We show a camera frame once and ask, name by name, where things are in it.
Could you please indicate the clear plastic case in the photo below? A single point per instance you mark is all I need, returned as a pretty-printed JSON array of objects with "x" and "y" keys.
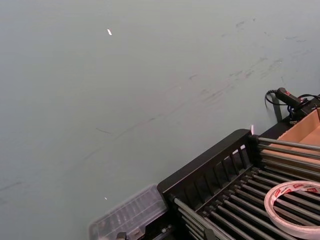
[{"x": 130, "y": 212}]

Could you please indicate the pale wall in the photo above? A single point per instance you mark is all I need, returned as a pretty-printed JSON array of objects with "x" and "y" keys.
[{"x": 100, "y": 87}]

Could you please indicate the black rack with steel bars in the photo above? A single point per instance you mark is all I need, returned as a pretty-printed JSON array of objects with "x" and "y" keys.
[{"x": 200, "y": 162}]

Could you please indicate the white tape roll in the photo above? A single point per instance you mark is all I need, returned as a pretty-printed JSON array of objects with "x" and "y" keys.
[{"x": 295, "y": 187}]

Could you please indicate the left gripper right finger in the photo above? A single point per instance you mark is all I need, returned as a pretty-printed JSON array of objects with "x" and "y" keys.
[{"x": 209, "y": 235}]

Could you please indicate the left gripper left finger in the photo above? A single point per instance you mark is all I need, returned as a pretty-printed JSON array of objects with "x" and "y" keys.
[{"x": 121, "y": 236}]

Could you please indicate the shallow brown cardboard tray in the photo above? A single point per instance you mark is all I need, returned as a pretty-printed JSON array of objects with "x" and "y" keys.
[{"x": 305, "y": 127}]

